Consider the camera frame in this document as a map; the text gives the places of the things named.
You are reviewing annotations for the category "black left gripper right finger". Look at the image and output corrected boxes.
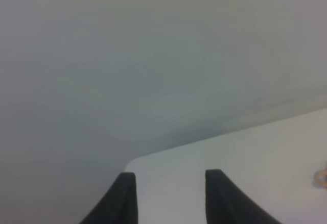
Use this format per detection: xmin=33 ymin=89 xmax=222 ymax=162
xmin=205 ymin=169 xmax=279 ymax=224

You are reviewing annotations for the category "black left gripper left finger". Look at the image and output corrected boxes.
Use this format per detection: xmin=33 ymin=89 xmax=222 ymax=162
xmin=81 ymin=172 xmax=138 ymax=224

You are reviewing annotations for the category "beige left cup saucer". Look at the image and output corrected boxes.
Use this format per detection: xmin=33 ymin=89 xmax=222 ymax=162
xmin=314 ymin=169 xmax=327 ymax=188

